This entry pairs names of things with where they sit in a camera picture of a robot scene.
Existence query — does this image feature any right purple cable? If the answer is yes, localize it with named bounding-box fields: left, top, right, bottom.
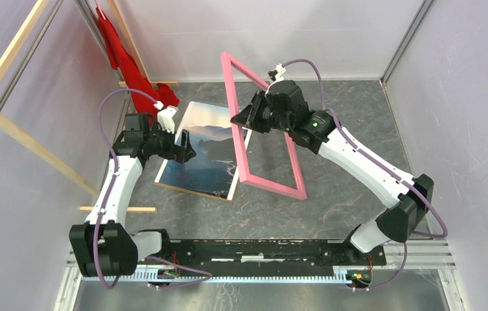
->
left=281, top=59, right=448, bottom=292

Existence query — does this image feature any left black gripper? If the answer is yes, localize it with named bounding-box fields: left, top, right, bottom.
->
left=145, top=121, right=196, bottom=163

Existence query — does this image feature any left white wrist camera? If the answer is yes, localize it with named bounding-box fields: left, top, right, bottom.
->
left=153, top=101, right=178, bottom=133

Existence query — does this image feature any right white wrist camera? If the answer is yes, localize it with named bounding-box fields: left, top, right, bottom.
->
left=268, top=63, right=286, bottom=85

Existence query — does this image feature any landscape photo print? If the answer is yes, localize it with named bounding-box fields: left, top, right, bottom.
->
left=154, top=101, right=238, bottom=202

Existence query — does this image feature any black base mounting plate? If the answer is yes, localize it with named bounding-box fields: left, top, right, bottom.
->
left=156, top=239, right=387, bottom=277

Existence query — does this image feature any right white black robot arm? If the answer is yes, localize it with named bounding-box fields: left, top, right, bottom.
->
left=231, top=80, right=434, bottom=264

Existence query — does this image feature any red cloth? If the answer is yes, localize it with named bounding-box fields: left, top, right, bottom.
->
left=96, top=7, right=180, bottom=107

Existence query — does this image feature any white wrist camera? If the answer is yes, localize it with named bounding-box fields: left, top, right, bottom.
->
left=268, top=63, right=286, bottom=85
left=153, top=101, right=178, bottom=133

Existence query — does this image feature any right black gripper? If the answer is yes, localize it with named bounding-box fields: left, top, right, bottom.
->
left=233, top=89, right=292, bottom=133

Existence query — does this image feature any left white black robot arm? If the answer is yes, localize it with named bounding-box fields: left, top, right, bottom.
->
left=69, top=107, right=196, bottom=280

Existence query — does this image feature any pink wooden picture frame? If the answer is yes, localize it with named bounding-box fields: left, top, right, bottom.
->
left=220, top=52, right=308, bottom=200

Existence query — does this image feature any white slotted cable duct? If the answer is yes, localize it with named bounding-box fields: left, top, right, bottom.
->
left=81, top=268, right=352, bottom=284

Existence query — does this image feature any wooden rack frame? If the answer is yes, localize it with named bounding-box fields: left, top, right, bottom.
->
left=0, top=0, right=180, bottom=214

